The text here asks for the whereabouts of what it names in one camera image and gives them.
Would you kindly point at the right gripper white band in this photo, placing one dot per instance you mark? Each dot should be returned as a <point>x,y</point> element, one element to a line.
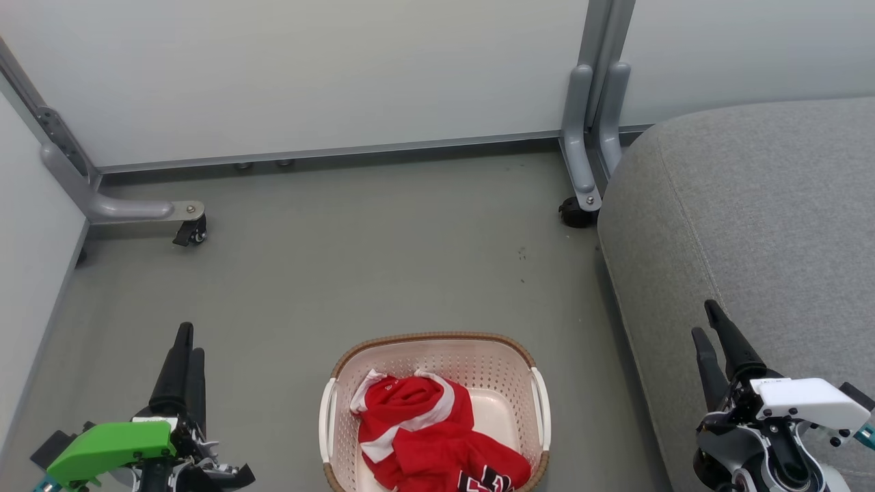
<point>806,403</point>

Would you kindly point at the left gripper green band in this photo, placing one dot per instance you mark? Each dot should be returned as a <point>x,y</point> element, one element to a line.
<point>109,447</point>

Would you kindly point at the red garment with white stripe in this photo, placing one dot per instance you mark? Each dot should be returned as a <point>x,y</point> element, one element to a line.
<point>410,403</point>

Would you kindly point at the red jersey with black number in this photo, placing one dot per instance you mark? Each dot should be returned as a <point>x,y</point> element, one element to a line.
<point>492,465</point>

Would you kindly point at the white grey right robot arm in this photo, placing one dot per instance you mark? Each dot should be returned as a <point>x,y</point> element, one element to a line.
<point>755,483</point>

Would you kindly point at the grey fabric sofa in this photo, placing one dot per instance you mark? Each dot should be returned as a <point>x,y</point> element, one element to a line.
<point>772,225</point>

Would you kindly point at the black caster wheel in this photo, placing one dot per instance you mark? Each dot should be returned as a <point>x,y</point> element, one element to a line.
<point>191,232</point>
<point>574,213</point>

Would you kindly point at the grey partition foot with plate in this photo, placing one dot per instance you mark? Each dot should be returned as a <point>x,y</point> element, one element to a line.
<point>116,207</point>

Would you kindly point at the cream perforated laundry basket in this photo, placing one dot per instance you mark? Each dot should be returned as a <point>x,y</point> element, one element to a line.
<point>492,383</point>

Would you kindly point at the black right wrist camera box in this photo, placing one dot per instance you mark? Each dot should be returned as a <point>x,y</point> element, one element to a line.
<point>860,396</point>

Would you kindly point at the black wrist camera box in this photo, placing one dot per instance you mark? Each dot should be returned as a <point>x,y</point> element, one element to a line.
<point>49,447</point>
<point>860,396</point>

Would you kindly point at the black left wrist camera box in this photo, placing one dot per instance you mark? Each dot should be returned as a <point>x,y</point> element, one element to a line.
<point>49,447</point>

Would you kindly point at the grey partition bottom rail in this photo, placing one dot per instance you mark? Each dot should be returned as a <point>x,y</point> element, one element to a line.
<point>328,152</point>

